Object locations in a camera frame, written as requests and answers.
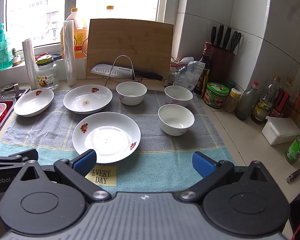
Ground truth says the right cling film roll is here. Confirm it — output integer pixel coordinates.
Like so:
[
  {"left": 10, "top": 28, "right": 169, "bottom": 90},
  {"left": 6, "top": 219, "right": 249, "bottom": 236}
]
[{"left": 63, "top": 20, "right": 77, "bottom": 87}]

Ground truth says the small yellow lid jar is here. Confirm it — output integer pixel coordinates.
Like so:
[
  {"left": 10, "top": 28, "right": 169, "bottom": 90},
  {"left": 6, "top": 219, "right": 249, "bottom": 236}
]
[{"left": 223, "top": 88, "right": 242, "bottom": 113}]

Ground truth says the left cling film roll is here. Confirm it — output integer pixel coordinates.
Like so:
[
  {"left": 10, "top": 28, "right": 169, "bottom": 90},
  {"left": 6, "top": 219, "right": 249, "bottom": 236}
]
[{"left": 22, "top": 38, "right": 39, "bottom": 90}]

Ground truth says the orange oil jug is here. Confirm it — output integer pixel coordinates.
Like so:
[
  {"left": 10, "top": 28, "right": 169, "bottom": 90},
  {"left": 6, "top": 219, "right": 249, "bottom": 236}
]
[{"left": 66, "top": 8, "right": 89, "bottom": 59}]

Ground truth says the white clipped food bag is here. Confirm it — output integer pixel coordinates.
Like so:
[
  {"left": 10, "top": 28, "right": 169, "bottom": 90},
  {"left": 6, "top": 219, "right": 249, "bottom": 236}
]
[{"left": 173, "top": 61, "right": 202, "bottom": 92}]

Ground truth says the glass jar green lid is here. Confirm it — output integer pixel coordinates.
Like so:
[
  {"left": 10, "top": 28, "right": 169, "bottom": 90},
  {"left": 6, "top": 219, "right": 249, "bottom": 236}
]
[{"left": 36, "top": 55, "right": 59, "bottom": 90}]

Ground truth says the white bowl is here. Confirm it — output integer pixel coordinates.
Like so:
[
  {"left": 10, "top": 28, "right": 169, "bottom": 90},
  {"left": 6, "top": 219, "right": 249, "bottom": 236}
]
[
  {"left": 158, "top": 104, "right": 195, "bottom": 137},
  {"left": 116, "top": 81, "right": 147, "bottom": 106},
  {"left": 164, "top": 86, "right": 193, "bottom": 107}
]

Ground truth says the dark red knife block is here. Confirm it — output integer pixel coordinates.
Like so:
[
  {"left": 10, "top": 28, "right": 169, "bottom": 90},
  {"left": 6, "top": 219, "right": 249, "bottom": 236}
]
[{"left": 208, "top": 24, "right": 242, "bottom": 85}]

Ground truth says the dark soy sauce bottle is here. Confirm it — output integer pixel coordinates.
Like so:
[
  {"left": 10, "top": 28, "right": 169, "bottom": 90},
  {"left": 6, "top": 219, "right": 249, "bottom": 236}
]
[{"left": 194, "top": 42, "right": 212, "bottom": 95}]

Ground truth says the white plastic box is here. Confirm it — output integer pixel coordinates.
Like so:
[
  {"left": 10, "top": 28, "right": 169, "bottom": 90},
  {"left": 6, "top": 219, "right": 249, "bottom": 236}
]
[{"left": 262, "top": 116, "right": 300, "bottom": 146}]

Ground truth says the red cap glass bottle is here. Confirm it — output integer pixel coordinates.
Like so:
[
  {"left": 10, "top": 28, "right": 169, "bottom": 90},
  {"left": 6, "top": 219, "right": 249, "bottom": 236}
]
[{"left": 235, "top": 81, "right": 258, "bottom": 121}]

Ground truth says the steel santoku knife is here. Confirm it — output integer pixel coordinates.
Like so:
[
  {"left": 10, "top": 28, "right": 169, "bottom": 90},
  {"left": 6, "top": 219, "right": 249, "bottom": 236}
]
[{"left": 90, "top": 64, "right": 164, "bottom": 81}]

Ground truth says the wire board stand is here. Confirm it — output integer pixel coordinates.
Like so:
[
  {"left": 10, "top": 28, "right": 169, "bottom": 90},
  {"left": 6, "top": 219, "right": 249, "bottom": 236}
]
[{"left": 104, "top": 55, "right": 136, "bottom": 87}]

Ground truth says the red white salt bag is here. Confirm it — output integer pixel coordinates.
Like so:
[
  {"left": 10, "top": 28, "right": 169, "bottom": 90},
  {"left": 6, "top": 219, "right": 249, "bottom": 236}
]
[{"left": 166, "top": 56, "right": 194, "bottom": 86}]

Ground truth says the green lidded paste tub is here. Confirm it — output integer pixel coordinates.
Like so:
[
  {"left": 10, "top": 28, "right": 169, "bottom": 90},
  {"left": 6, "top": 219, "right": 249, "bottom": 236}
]
[{"left": 203, "top": 82, "right": 230, "bottom": 109}]

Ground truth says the green label jar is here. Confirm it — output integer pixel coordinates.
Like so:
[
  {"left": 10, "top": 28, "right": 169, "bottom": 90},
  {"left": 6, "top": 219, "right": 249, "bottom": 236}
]
[{"left": 285, "top": 135, "right": 300, "bottom": 164}]

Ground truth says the cling film roll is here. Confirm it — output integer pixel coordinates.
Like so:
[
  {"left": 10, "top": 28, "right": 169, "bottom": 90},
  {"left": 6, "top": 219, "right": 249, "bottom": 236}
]
[
  {"left": 22, "top": 38, "right": 39, "bottom": 90},
  {"left": 63, "top": 20, "right": 77, "bottom": 87}
]

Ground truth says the grey blue checked towel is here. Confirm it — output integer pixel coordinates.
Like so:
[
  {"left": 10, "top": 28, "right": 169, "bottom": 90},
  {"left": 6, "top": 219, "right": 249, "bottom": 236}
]
[{"left": 0, "top": 90, "right": 232, "bottom": 193}]

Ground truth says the steel kitchen sink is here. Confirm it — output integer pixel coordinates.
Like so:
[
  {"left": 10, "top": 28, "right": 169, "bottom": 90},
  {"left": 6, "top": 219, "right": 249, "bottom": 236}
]
[{"left": 0, "top": 88, "right": 30, "bottom": 130}]

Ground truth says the white stained plate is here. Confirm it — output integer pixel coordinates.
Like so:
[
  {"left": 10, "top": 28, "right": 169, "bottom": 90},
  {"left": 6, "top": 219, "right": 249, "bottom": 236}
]
[{"left": 63, "top": 85, "right": 113, "bottom": 115}]

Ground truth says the green dish soap bottle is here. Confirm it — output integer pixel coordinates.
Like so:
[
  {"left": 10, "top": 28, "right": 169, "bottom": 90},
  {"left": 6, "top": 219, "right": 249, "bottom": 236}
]
[{"left": 0, "top": 23, "right": 13, "bottom": 70}]

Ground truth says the bamboo cutting board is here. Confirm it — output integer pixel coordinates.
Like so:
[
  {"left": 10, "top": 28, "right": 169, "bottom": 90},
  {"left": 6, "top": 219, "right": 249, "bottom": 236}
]
[{"left": 86, "top": 18, "right": 174, "bottom": 80}]

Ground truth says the small potted plant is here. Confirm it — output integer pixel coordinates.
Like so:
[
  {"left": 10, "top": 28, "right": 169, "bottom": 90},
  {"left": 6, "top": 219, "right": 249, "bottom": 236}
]
[{"left": 12, "top": 48, "right": 21, "bottom": 67}]

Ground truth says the white fruit plate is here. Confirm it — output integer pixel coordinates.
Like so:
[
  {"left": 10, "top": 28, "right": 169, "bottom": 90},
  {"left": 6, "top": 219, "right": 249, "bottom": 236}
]
[
  {"left": 14, "top": 89, "right": 55, "bottom": 117},
  {"left": 72, "top": 112, "right": 141, "bottom": 164}
]

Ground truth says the yellow label oil bottle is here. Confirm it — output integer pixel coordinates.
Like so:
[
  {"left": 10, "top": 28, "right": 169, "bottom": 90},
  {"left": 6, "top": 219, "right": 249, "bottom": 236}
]
[{"left": 251, "top": 74, "right": 281, "bottom": 124}]

